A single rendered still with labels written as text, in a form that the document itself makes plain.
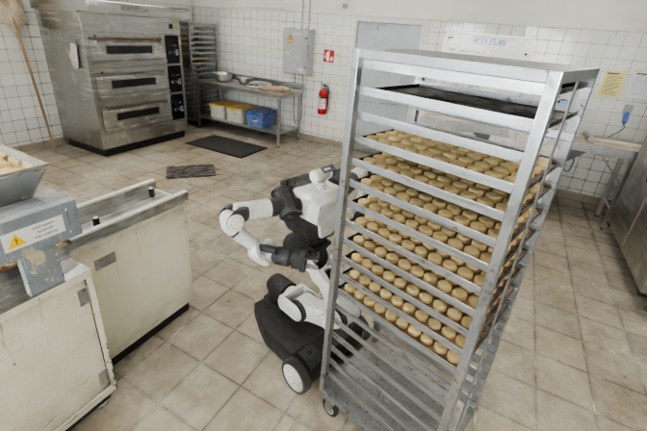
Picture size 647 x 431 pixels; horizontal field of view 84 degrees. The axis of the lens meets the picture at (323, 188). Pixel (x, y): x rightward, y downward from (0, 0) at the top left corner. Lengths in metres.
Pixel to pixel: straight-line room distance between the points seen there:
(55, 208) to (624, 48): 5.57
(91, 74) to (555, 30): 5.83
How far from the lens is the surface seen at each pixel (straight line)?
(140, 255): 2.29
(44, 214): 1.71
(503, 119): 1.10
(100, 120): 5.78
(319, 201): 1.79
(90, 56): 5.67
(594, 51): 5.62
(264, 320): 2.44
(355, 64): 1.31
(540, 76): 1.04
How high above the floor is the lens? 1.87
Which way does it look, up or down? 24 degrees down
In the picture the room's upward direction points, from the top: 5 degrees clockwise
